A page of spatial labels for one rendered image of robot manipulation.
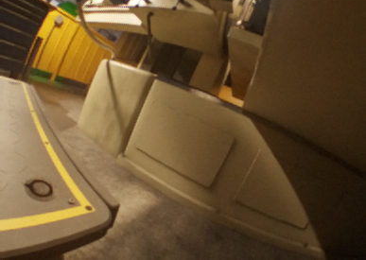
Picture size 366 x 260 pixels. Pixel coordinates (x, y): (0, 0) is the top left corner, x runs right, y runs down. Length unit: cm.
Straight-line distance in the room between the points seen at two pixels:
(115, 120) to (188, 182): 61
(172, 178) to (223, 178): 28
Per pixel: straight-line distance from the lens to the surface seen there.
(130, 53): 207
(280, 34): 22
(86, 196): 23
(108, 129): 117
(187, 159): 90
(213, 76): 157
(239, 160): 87
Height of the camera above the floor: 47
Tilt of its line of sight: 4 degrees down
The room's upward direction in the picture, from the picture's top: 24 degrees clockwise
